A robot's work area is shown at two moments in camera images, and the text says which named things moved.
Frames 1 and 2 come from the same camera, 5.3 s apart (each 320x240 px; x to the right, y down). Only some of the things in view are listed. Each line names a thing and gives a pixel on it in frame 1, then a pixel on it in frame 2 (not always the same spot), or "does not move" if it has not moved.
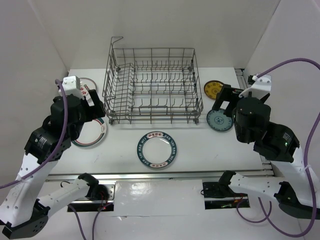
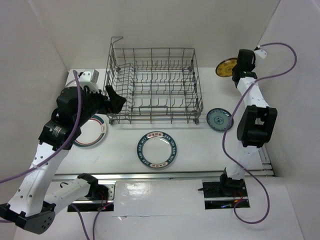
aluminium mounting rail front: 224,176 does not move
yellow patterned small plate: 211,88 → 224,68
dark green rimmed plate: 156,149 does not move
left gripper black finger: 94,97 → 117,101
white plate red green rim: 92,133 does not move
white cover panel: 159,198 does not move
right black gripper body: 228,93 → 253,63
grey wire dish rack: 152,85 does not move
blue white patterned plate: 217,121 does not move
